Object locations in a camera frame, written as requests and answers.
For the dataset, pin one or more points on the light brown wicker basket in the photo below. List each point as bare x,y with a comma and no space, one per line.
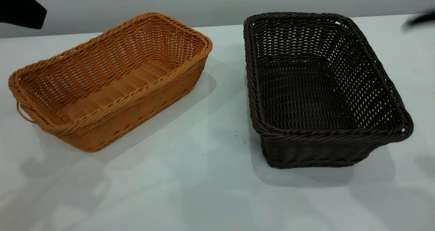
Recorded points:
102,98

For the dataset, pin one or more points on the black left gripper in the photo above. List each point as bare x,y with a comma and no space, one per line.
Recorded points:
18,6

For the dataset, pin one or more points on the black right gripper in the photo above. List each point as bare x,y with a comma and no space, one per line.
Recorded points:
423,19

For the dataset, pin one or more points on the dark brown wicker basket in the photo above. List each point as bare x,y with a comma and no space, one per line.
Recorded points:
306,101

